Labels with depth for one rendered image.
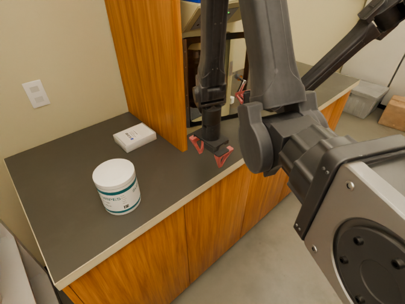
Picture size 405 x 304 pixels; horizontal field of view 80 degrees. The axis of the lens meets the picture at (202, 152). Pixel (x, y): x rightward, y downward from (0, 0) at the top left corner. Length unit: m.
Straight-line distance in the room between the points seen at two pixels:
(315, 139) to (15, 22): 1.14
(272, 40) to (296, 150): 0.14
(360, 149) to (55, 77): 1.22
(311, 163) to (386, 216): 0.08
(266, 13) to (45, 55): 1.05
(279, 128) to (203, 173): 0.71
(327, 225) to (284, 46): 0.22
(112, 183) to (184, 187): 0.28
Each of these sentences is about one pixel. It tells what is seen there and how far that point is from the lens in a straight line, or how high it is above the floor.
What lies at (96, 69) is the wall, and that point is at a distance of 1.34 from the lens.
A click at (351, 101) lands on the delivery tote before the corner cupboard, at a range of 3.66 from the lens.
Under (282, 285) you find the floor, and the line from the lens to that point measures 1.83.
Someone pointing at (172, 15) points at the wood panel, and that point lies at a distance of 0.86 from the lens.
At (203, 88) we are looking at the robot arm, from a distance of 0.64.
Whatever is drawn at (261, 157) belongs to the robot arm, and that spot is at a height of 1.44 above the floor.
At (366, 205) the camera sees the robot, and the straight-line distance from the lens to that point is 0.21.
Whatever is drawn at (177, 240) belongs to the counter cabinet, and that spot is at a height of 0.65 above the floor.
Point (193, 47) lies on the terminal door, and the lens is 1.01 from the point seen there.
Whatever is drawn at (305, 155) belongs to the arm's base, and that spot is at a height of 1.48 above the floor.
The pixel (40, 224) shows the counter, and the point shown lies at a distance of 0.99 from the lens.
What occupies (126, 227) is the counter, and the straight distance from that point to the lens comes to 0.87.
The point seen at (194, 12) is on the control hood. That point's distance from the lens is 0.90.
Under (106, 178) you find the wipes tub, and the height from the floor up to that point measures 1.09.
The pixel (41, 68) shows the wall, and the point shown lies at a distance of 1.28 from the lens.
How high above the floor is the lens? 1.64
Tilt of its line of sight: 40 degrees down
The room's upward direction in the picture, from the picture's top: straight up
